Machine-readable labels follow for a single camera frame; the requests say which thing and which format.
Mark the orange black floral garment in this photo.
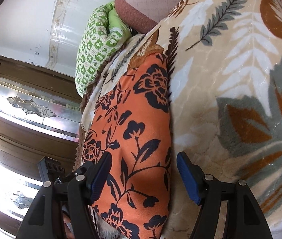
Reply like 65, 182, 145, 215
82, 45, 171, 238

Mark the brown wooden glass door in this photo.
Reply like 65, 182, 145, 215
0, 52, 84, 239

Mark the person's right hand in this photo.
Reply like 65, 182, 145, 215
63, 212, 74, 239

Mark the green white checkered pillow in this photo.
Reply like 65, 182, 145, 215
75, 2, 131, 97

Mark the beige leaf pattern blanket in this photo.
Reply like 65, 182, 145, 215
77, 0, 282, 238

